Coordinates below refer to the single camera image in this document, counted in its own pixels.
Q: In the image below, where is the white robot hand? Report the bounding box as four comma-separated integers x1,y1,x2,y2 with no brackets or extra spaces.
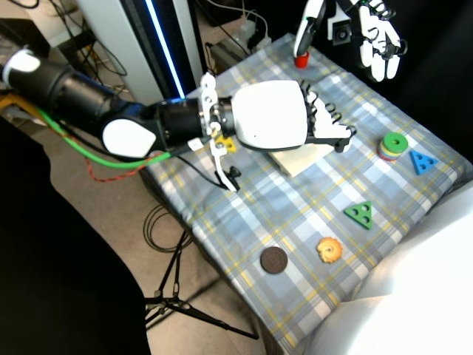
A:
293,0,409,83
232,79,358,154

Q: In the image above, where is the yellow triangle block with holes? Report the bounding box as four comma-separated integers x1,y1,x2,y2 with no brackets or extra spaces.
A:
214,135,237,154

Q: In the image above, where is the small cream square table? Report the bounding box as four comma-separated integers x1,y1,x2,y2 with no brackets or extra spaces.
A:
268,142,336,179

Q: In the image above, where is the green triangle block with holes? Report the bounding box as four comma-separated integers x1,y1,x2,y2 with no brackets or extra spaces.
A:
342,200,373,231

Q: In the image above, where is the blue triangle block with holes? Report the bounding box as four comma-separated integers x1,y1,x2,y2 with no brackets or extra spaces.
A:
409,150,440,176

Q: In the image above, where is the white power strip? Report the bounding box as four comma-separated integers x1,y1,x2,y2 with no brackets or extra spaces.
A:
232,18,273,51

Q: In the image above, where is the blue plaid table cloth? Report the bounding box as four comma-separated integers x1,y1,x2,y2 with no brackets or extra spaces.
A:
140,32,465,355

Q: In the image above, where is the stacked coloured rings toy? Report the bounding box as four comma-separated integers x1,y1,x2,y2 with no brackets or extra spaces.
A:
376,132,410,163

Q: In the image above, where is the dark brown toy cookie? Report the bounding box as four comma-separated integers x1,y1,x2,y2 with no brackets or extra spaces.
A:
259,246,289,275

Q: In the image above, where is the yellow toy biscuit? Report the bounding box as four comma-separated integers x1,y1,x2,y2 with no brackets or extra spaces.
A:
316,237,344,264

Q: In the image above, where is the white column with blue light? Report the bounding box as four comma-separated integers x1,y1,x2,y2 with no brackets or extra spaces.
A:
75,0,208,108

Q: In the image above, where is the black tripod stand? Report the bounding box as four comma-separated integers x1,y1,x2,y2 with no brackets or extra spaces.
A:
143,229,259,340

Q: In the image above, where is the white robot body shell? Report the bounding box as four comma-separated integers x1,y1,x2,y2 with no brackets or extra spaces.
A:
306,184,473,355

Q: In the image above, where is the black foreground cover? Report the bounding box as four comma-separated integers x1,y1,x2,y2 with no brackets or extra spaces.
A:
0,118,152,355

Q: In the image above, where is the green cable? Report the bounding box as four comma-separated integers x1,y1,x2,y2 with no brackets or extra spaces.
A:
35,106,173,171

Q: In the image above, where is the coiled black cable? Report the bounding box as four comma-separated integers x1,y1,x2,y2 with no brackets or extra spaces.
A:
143,204,195,254

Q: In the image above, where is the red cable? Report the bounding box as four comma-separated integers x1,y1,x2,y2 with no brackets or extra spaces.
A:
69,135,163,183

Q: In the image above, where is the black metal shelf frame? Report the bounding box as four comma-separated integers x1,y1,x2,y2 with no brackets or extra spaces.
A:
0,14,129,93

